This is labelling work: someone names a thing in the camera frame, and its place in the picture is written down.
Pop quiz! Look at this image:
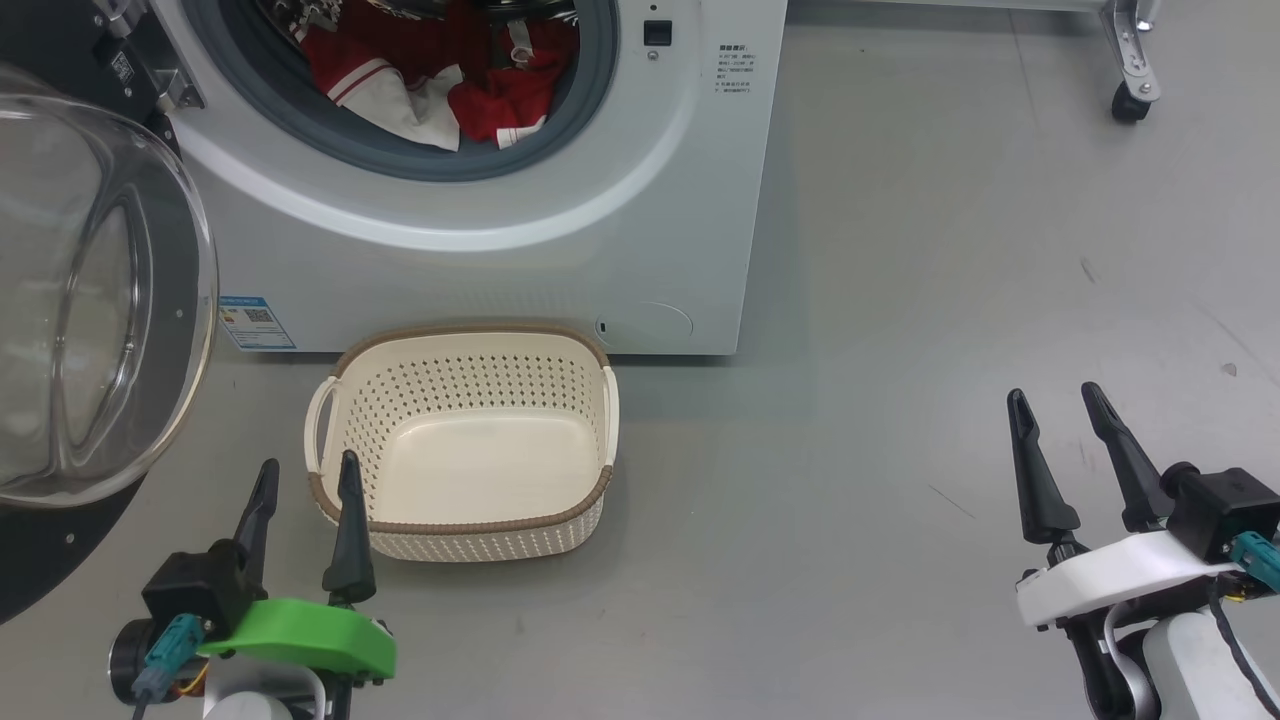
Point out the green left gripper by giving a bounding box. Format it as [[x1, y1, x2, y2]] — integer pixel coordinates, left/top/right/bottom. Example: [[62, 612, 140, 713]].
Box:
[[197, 450, 398, 686]]

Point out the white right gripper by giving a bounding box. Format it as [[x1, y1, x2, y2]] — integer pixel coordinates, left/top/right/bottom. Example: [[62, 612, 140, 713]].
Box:
[[1007, 382, 1246, 629]]

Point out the black glass washing machine door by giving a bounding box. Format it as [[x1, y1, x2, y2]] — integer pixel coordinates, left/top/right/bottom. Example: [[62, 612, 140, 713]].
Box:
[[0, 0, 219, 626]]

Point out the red white sports jersey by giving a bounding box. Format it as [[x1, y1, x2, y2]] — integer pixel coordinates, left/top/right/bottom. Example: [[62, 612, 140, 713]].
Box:
[[290, 0, 463, 153]]

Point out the red garment with white trim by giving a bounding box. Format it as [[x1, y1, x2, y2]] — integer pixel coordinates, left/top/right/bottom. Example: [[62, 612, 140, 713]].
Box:
[[447, 15, 581, 151]]

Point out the cream perforated laundry basket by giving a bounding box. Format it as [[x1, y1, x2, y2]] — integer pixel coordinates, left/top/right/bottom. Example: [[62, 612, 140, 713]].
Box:
[[304, 324, 620, 563]]

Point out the white washing machine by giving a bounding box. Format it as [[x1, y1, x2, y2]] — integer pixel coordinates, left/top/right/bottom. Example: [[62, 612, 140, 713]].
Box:
[[150, 0, 789, 356]]

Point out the blue energy label sticker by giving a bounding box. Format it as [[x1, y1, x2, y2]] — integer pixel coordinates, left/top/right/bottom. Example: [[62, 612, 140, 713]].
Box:
[[218, 295, 297, 351]]

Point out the black caster wheel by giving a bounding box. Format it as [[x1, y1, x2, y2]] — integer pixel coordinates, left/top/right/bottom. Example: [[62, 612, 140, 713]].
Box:
[[860, 0, 1163, 125]]

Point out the teal plug left camera cable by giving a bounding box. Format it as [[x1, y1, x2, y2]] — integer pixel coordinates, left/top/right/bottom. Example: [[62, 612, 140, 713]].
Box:
[[130, 615, 206, 720]]

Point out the teal plug camera cable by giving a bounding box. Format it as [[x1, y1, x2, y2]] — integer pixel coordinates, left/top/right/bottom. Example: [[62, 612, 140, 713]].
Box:
[[130, 615, 206, 720], [1230, 532, 1280, 591]]

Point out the teal plug right camera cable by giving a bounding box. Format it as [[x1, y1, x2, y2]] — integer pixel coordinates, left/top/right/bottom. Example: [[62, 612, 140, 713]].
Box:
[[1230, 532, 1280, 591]]

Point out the black sleeved right arm cable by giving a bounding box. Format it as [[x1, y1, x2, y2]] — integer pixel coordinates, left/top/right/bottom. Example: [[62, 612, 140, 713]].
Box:
[[1205, 578, 1280, 716]]

